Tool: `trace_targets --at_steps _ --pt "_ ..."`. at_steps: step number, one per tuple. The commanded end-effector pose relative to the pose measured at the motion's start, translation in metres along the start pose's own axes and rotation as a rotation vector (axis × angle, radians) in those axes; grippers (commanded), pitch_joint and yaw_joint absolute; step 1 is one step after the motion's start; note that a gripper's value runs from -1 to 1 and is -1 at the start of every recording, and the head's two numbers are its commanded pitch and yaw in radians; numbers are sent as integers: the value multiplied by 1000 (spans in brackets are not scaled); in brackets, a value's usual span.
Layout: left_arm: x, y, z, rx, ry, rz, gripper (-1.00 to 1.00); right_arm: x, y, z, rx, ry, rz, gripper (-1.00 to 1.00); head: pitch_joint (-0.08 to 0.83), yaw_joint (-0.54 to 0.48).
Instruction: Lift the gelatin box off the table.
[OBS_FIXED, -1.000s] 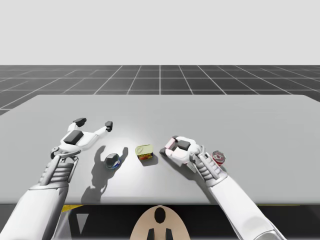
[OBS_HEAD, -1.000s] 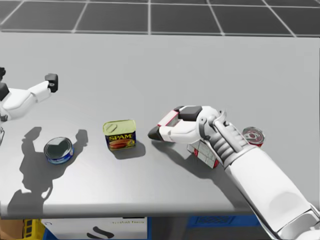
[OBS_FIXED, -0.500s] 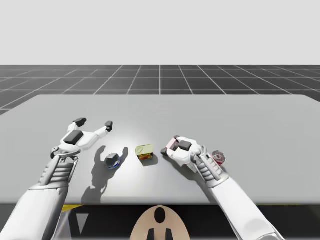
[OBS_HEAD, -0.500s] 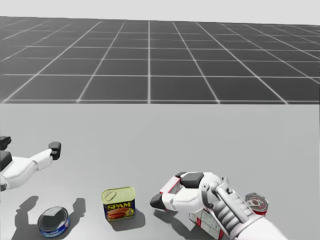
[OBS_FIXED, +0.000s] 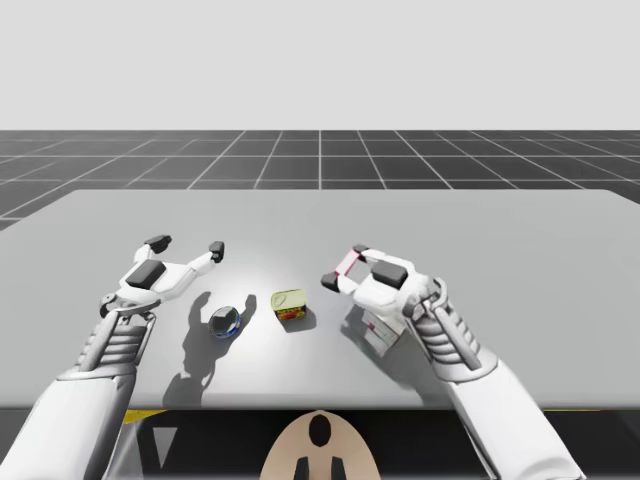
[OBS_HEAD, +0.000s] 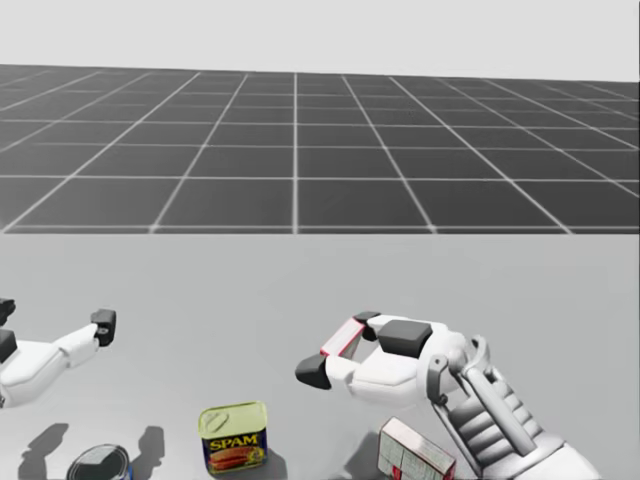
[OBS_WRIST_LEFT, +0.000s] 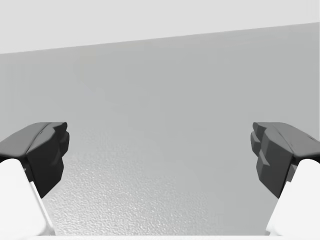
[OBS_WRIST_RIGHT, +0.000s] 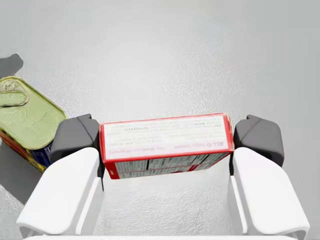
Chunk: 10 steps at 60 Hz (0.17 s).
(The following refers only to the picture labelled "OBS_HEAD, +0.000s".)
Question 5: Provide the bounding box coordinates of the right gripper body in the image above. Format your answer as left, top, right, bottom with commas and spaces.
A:
348, 315, 474, 402

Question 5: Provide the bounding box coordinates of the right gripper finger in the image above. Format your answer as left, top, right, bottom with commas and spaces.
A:
352, 311, 401, 342
294, 353, 362, 391

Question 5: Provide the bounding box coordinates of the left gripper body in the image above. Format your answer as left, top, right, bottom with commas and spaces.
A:
0, 327, 69, 409

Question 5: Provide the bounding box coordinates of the small red and white carton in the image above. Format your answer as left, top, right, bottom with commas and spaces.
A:
319, 318, 370, 360

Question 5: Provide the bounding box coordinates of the large red and white carton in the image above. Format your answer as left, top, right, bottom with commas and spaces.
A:
376, 416, 458, 480

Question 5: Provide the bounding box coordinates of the green and blue rectangular can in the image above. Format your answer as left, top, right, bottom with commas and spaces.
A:
198, 400, 270, 476

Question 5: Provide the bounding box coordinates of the blue flat can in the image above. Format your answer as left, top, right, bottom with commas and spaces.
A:
66, 443, 134, 480

